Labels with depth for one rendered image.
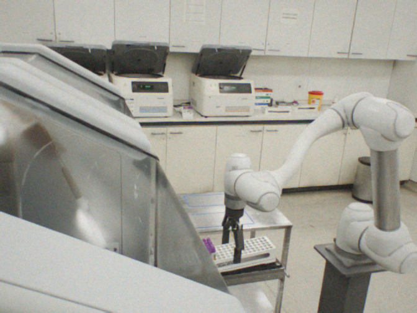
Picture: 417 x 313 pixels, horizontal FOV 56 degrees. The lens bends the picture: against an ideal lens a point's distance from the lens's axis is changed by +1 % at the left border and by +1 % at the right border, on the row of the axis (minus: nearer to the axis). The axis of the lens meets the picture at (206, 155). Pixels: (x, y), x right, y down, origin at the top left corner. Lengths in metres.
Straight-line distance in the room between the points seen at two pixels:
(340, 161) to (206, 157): 1.62
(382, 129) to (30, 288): 1.35
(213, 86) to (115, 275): 3.55
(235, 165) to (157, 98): 2.35
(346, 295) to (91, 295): 1.84
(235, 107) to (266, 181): 2.64
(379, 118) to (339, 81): 3.71
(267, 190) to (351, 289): 0.93
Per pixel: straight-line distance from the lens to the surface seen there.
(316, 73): 5.01
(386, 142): 1.56
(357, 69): 5.34
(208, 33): 4.05
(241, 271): 1.63
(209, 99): 3.82
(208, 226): 1.91
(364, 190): 4.62
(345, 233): 1.98
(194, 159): 3.93
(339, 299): 2.12
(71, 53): 3.81
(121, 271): 0.37
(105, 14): 3.87
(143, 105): 3.69
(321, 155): 4.55
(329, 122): 1.61
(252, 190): 1.31
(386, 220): 1.77
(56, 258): 0.35
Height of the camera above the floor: 1.72
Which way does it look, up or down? 18 degrees down
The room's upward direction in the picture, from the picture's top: 3 degrees clockwise
